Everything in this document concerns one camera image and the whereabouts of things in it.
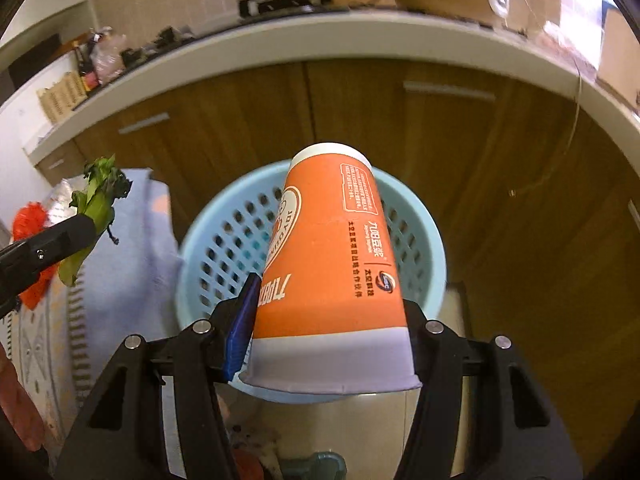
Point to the dark sauce bottle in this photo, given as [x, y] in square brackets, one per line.
[86, 70]

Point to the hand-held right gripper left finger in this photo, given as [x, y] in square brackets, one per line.
[242, 330]

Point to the red plastic bag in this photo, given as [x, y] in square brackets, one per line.
[25, 230]

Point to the black gas stove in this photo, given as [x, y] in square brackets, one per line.
[285, 2]

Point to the orange paper cup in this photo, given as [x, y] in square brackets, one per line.
[330, 260]

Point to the blue patterned table cloth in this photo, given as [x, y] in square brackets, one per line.
[130, 310]

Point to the wicker basket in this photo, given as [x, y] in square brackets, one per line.
[60, 97]

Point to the light blue plastic basket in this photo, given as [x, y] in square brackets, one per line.
[220, 240]

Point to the wooden kitchen counter cabinet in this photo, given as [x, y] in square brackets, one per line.
[500, 185]

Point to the teal plastic container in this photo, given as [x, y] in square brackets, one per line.
[320, 466]

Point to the green vegetable scrap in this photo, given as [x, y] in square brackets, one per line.
[97, 200]

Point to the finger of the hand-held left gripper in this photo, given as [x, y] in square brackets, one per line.
[50, 245]

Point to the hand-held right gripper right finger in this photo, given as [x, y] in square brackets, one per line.
[417, 330]

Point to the clear plastic bag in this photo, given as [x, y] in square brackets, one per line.
[110, 55]

